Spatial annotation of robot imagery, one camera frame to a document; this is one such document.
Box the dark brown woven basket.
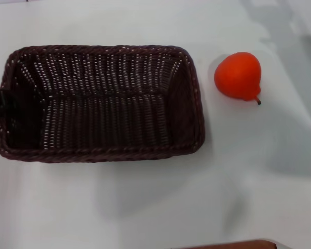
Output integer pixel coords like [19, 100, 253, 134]
[0, 45, 206, 163]

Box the brown wooden edge strip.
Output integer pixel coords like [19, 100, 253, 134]
[180, 239, 278, 249]

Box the red orange plastic pear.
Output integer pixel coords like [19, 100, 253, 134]
[214, 51, 262, 105]

